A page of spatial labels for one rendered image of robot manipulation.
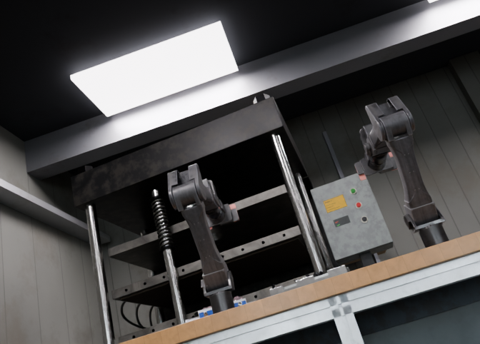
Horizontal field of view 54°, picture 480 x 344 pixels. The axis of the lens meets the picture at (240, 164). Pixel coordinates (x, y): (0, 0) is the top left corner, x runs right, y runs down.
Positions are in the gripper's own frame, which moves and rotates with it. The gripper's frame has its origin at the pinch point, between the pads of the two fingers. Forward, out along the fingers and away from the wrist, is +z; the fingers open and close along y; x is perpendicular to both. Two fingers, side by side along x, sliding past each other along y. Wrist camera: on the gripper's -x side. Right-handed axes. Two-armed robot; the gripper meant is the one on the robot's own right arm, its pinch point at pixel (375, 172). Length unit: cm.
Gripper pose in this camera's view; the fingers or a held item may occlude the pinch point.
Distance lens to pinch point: 183.0
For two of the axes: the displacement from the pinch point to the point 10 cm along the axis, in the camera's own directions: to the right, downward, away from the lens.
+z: 2.0, 3.8, 9.0
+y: -9.4, 3.2, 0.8
